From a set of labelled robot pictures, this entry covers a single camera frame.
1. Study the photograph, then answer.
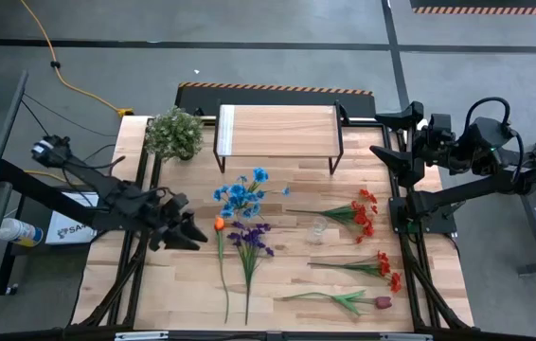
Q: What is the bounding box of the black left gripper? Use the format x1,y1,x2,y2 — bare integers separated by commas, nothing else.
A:
143,190,209,252

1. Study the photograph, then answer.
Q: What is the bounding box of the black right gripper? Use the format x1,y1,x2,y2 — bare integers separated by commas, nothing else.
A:
369,100,455,189

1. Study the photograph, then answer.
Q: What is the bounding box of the orange artificial tulip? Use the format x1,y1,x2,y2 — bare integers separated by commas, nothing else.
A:
213,216,231,325

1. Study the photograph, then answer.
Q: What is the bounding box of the purple artificial flower bunch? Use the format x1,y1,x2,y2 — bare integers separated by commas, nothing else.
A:
226,220,277,327

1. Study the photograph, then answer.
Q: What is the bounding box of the blue artificial flower bunch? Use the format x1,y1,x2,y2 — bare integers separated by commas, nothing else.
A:
212,167,292,221

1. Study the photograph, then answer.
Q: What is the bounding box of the large red flower bunch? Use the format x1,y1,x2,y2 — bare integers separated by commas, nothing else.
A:
285,188,380,245

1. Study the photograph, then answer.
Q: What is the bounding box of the clear glass vase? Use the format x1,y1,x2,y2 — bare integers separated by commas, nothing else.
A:
305,216,330,246

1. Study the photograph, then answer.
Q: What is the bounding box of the small red flower bunch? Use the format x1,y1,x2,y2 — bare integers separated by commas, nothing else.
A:
307,250,403,295

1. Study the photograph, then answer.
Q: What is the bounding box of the green potted plant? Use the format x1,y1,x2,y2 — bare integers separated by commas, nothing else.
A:
143,106,205,162

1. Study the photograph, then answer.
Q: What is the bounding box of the white printed cardboard box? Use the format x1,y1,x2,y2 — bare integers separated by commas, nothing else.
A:
44,191,100,246

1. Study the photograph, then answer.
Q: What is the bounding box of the black hazard-striped floor mat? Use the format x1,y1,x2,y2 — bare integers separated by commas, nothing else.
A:
409,0,536,15
174,81,377,119

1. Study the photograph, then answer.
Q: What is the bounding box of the white bottle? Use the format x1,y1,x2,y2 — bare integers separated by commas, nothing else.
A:
0,217,45,248

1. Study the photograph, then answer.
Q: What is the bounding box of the black table frame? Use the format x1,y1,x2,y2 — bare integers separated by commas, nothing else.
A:
62,111,475,341

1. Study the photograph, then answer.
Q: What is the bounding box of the wooden shelf with black frame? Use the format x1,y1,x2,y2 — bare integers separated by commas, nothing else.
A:
213,99,345,176

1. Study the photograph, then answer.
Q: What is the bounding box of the black floor cable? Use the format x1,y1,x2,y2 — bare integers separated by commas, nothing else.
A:
20,93,117,139

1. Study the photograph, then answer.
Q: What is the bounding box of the yellow extension cable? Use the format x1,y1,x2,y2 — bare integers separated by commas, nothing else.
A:
19,0,134,118

